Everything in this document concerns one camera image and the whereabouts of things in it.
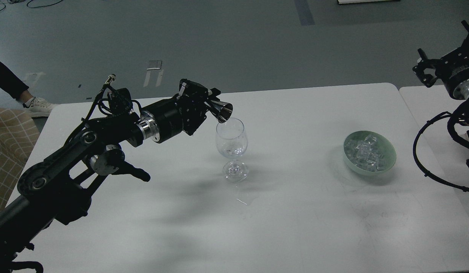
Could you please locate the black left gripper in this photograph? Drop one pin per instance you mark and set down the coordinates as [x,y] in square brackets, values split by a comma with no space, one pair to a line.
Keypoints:
[184,112]

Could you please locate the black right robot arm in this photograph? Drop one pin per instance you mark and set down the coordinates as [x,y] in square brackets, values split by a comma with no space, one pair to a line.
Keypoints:
[458,129]

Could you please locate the steel double jigger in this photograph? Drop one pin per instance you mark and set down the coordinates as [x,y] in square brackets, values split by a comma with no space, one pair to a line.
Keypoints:
[222,111]

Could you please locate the clear wine glass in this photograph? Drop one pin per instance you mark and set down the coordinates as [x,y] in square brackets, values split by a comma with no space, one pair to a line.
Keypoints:
[232,142]

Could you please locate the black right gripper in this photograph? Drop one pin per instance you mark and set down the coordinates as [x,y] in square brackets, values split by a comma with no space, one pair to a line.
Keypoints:
[452,69]

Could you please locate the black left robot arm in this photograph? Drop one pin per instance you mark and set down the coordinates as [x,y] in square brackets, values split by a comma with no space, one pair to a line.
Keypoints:
[61,187]

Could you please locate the beige checked chair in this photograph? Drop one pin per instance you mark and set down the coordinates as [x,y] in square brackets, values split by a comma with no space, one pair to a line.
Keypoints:
[18,136]

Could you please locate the green bowl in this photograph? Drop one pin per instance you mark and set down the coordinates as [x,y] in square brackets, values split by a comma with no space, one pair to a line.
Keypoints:
[390,153]

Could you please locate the white sneaker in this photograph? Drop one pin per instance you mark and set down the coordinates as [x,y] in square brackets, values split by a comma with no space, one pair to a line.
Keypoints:
[38,107]

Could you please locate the pile of ice cubes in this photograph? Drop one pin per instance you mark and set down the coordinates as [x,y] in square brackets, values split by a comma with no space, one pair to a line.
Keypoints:
[366,153]

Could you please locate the person in white shirt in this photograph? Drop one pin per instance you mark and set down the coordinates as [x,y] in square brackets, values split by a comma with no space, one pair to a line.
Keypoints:
[12,85]

